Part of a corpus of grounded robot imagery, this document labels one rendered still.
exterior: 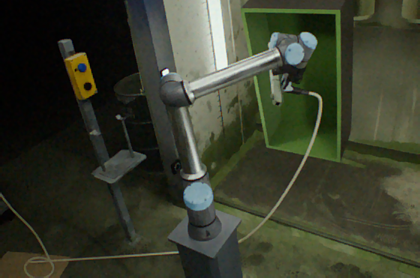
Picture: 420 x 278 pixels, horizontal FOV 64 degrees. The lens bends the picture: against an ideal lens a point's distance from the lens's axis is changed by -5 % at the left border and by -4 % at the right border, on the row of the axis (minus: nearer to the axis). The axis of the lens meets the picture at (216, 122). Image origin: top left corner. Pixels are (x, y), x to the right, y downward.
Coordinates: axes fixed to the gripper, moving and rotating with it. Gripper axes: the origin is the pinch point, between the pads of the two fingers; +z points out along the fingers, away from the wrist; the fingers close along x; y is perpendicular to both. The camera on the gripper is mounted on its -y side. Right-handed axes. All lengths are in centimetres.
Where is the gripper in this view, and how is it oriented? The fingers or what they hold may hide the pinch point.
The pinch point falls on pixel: (280, 88)
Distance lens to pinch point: 197.3
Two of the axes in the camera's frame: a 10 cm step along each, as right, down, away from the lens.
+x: 0.1, -7.9, 6.1
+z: -1.9, 6.0, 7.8
